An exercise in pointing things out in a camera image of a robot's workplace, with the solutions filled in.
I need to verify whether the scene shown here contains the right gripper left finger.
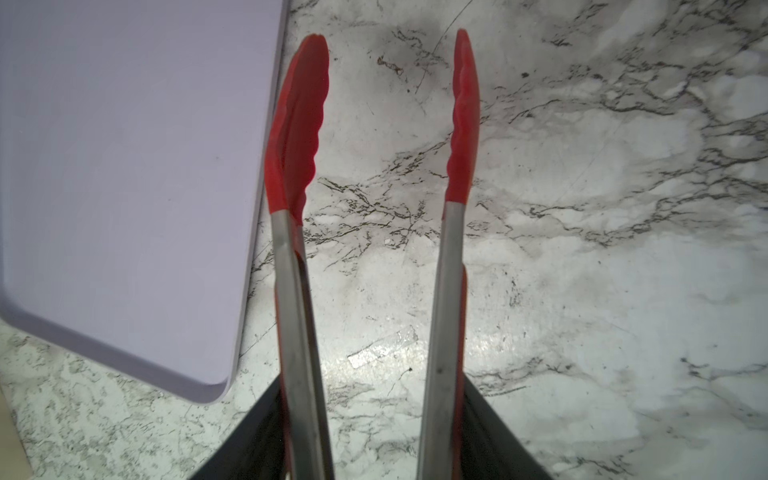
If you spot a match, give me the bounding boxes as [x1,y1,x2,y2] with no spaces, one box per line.
[191,377,287,480]

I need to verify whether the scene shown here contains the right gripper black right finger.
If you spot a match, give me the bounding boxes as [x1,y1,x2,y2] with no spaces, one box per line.
[460,376,552,480]

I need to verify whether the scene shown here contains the red kitchen tongs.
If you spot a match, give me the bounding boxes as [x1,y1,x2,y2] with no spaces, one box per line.
[264,30,480,479]

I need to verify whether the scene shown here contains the blue checkered paper bag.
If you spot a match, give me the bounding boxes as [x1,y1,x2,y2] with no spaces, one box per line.
[0,395,34,480]

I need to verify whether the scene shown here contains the lilac plastic tray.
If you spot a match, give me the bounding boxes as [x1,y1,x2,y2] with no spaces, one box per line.
[1,1,288,404]

